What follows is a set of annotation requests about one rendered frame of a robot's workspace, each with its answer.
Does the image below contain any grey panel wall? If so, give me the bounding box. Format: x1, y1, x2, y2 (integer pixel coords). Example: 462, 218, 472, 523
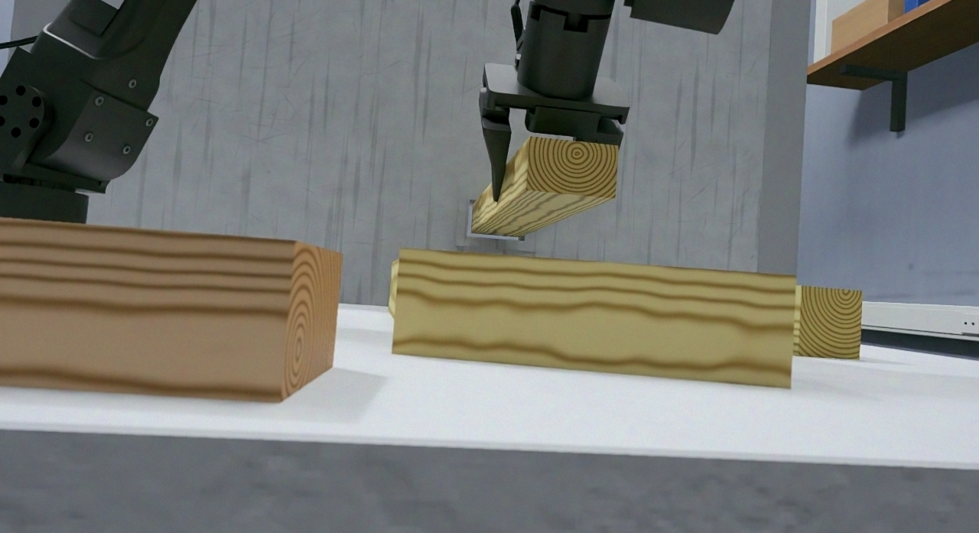
81, 0, 811, 307

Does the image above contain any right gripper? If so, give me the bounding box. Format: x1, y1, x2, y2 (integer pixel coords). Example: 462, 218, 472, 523
479, 1, 630, 202

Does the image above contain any long wooden board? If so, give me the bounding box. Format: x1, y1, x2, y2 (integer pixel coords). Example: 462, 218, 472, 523
471, 136, 619, 237

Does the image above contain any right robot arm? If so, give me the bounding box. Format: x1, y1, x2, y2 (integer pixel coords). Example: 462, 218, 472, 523
0, 0, 735, 224

